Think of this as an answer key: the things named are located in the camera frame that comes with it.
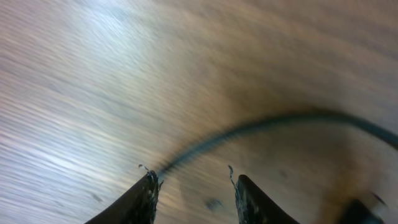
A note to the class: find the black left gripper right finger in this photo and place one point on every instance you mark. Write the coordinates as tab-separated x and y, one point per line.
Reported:
255	207

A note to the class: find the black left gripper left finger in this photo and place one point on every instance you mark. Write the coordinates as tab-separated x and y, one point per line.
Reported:
138	205

